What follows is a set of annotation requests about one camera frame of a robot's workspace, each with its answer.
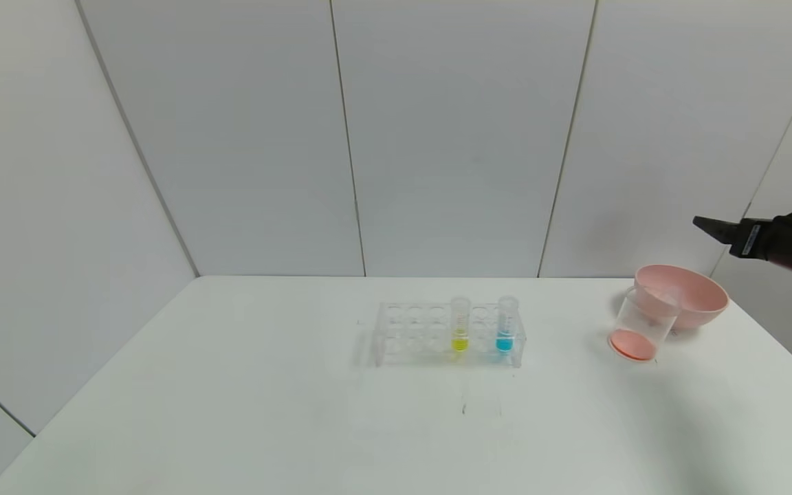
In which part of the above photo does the pink bowl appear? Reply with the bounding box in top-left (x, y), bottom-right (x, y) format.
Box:
top-left (632, 265), bottom-right (729, 331)

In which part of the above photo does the clear acrylic test tube rack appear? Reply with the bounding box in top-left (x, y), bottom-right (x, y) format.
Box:
top-left (373, 297), bottom-right (526, 369)

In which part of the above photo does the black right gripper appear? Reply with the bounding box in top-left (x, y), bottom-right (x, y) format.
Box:
top-left (692, 212), bottom-right (792, 274)

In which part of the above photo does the test tube with blue pigment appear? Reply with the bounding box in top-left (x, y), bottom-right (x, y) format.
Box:
top-left (496, 296), bottom-right (519, 354)

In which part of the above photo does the test tube with yellow pigment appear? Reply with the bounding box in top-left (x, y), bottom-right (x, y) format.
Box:
top-left (450, 296), bottom-right (471, 353)

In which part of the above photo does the clear glass beaker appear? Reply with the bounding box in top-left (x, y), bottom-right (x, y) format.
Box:
top-left (608, 285), bottom-right (682, 363)

